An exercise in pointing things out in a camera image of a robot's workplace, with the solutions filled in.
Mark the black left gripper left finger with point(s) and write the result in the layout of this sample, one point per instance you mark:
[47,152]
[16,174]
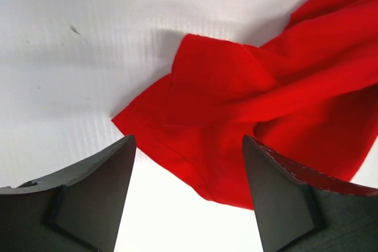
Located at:
[78,208]

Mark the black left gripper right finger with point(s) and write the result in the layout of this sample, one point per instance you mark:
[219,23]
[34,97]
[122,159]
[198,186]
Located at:
[300,209]

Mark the red t shirt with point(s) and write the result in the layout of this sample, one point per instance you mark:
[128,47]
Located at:
[310,94]

